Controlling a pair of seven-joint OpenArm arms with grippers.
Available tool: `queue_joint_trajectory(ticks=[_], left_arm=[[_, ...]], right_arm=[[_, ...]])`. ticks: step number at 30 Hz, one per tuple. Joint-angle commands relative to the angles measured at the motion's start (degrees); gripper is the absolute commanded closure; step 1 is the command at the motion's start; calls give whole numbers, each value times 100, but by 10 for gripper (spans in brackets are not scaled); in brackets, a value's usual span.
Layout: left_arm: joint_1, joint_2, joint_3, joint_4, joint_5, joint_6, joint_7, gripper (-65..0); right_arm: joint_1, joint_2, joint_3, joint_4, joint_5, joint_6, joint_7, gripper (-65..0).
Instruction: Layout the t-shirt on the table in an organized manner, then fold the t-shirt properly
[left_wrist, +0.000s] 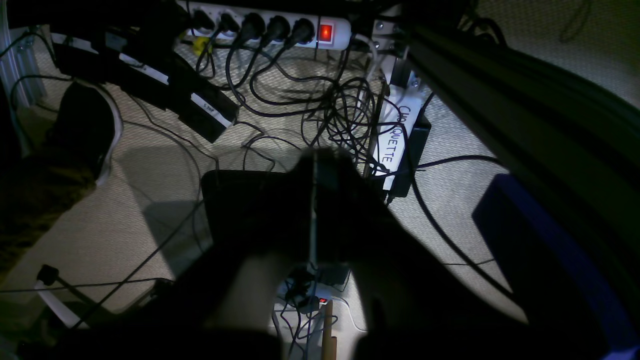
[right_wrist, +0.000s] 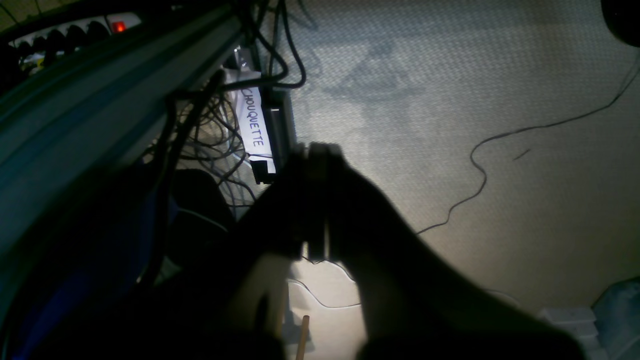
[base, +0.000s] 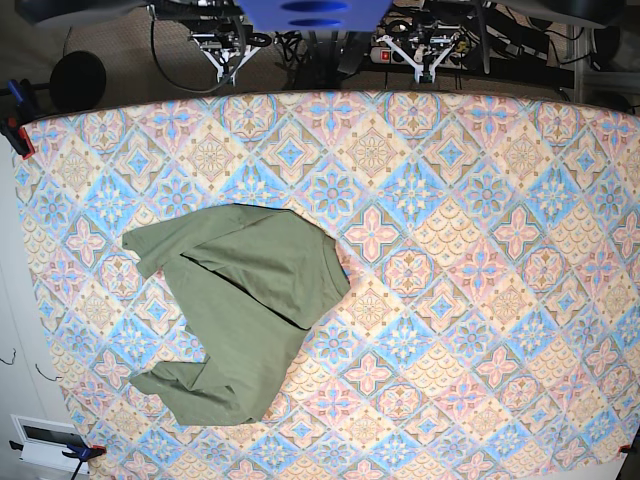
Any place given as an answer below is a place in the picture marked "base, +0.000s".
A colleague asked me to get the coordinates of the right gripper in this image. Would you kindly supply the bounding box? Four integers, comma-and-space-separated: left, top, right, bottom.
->
189, 32, 273, 85

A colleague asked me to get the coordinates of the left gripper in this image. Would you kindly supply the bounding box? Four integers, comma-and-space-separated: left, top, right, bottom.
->
375, 29, 468, 83

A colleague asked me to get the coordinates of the green t-shirt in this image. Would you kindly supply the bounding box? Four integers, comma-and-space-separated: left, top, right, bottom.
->
122, 204, 350, 426

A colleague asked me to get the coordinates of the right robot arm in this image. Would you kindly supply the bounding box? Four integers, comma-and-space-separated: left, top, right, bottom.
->
146, 1, 272, 94

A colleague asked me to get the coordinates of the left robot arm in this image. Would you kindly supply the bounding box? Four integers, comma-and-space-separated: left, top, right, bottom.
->
370, 1, 491, 83

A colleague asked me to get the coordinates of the white power strip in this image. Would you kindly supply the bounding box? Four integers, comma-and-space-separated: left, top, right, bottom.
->
369, 45, 464, 69

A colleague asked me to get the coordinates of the black round stool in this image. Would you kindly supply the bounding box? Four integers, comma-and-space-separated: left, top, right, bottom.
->
49, 51, 106, 113

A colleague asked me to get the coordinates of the upper left table clamp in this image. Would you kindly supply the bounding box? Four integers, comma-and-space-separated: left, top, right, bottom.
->
1, 79, 34, 159

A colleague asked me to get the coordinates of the patterned tablecloth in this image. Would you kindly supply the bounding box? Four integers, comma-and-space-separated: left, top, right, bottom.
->
12, 92, 639, 479

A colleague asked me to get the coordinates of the lower left table clamp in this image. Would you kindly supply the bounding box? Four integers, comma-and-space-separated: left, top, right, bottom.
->
9, 440, 106, 465

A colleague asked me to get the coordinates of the white floor outlet box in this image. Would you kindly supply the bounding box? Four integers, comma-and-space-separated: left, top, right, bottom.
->
9, 414, 85, 473

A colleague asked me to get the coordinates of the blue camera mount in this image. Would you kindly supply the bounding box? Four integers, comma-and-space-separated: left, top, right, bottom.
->
236, 0, 392, 32

